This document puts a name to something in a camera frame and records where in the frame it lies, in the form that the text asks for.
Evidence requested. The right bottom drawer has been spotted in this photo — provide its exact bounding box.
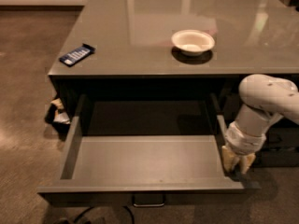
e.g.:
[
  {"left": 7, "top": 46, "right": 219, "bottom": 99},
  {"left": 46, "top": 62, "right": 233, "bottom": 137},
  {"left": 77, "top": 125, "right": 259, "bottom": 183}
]
[{"left": 253, "top": 150, "right": 299, "bottom": 167}]

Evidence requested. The grey top drawer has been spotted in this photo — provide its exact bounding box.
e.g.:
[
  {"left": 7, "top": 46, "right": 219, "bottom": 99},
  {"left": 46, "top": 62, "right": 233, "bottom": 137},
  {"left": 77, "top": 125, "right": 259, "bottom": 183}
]
[{"left": 37, "top": 94, "right": 260, "bottom": 207}]

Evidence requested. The black trash bin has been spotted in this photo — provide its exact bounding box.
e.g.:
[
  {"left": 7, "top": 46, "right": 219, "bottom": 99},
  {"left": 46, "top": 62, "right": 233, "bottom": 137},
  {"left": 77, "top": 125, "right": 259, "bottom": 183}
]
[{"left": 45, "top": 98, "right": 71, "bottom": 134}]

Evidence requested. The right middle drawer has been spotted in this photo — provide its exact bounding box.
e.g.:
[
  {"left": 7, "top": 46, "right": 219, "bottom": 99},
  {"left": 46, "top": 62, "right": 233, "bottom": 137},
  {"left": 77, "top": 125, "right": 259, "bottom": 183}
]
[{"left": 264, "top": 127, "right": 299, "bottom": 148}]

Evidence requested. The dark grey drawer cabinet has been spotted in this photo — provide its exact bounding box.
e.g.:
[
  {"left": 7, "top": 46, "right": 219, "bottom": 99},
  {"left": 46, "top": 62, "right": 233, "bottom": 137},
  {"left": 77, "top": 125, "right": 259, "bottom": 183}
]
[{"left": 47, "top": 0, "right": 299, "bottom": 170}]

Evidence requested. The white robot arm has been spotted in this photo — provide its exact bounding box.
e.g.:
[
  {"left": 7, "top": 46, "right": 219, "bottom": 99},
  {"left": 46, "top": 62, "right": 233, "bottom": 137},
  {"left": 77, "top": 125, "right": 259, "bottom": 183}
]
[{"left": 221, "top": 74, "right": 299, "bottom": 174}]

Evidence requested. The white bowl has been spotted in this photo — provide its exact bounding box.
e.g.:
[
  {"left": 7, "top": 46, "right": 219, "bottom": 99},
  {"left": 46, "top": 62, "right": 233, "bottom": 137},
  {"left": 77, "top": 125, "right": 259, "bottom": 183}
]
[{"left": 171, "top": 30, "right": 215, "bottom": 56}]

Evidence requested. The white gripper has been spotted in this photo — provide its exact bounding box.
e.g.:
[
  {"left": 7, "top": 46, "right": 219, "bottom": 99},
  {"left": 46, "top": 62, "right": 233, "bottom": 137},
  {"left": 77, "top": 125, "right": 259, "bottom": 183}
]
[{"left": 221, "top": 122, "right": 266, "bottom": 175}]

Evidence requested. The black floor cable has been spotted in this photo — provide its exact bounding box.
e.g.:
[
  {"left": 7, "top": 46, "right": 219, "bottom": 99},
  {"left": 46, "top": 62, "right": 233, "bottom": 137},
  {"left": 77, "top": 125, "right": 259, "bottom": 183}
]
[{"left": 52, "top": 205, "right": 135, "bottom": 224}]

